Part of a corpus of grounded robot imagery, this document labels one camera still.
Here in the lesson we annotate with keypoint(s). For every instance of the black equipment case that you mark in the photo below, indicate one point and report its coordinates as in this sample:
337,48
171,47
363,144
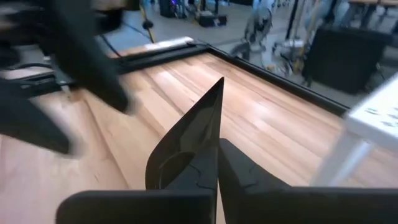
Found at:
342,59

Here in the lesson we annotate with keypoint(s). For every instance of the black aluminium table frame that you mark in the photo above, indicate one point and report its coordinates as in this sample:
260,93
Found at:
280,83

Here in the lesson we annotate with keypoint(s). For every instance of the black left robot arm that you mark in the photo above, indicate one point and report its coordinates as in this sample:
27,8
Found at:
18,31

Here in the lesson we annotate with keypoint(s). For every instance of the small black floor box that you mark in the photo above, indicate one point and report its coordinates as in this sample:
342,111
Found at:
211,21

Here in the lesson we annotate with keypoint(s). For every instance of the white perforated metal shelf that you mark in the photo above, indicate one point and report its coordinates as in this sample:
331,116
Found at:
373,124

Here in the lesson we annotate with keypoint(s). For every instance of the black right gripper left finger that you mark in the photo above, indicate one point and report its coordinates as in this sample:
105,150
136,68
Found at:
140,208

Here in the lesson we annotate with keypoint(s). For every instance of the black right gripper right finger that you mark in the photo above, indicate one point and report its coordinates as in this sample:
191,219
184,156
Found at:
280,205

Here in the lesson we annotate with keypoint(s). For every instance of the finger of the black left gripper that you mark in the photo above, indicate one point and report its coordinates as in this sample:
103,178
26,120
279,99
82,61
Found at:
18,130
25,109

